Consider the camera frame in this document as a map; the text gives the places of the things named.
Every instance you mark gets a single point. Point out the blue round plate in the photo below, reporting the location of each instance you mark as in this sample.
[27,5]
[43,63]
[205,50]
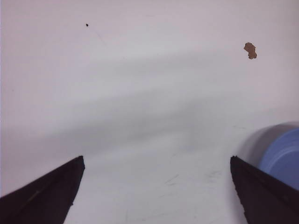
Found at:
[281,158]

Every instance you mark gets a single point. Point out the small brown table mark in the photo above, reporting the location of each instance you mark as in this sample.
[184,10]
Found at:
[251,50]

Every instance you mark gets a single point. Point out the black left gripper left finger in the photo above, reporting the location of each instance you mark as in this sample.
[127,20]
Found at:
[46,200]

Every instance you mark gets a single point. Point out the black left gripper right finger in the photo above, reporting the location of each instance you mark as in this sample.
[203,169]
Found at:
[265,199]

